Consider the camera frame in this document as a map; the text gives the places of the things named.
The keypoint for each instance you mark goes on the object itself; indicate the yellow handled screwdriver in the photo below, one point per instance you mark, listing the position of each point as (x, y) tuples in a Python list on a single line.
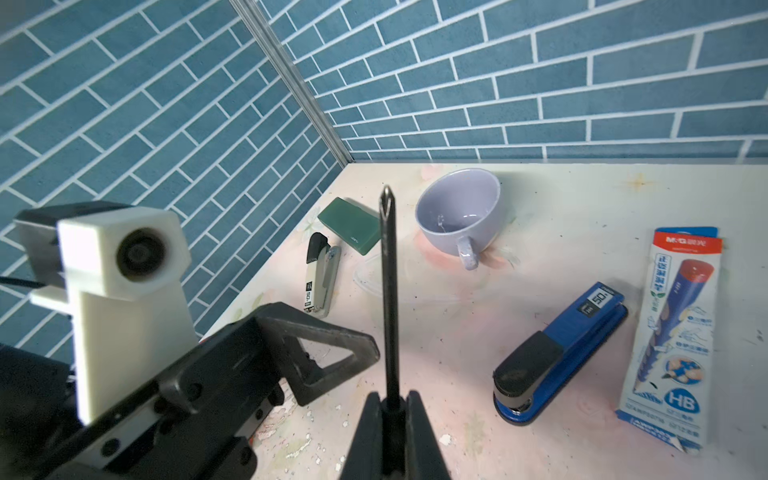
[(387, 212)]

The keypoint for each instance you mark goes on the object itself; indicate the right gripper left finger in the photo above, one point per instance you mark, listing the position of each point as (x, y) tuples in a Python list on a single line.
[(365, 457)]

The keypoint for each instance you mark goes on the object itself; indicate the small grey white stapler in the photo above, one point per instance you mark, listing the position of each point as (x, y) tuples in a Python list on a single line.
[(322, 262)]

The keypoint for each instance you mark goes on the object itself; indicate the blue black stapler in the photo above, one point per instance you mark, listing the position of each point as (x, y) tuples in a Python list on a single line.
[(530, 377)]

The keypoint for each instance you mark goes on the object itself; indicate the green rectangular case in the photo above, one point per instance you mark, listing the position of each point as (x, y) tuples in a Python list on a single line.
[(355, 226)]

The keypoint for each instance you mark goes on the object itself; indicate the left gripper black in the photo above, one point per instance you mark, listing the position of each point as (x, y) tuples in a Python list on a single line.
[(194, 421)]

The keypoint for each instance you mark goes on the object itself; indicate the lavender ceramic mug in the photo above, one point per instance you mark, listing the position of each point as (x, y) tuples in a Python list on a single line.
[(462, 213)]

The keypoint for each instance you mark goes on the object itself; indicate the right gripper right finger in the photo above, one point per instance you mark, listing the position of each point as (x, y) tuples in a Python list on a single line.
[(423, 457)]

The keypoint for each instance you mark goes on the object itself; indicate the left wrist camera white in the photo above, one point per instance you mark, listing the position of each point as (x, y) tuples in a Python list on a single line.
[(116, 270)]

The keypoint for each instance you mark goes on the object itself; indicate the HB pencil box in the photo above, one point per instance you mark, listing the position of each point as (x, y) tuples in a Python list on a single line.
[(666, 392)]

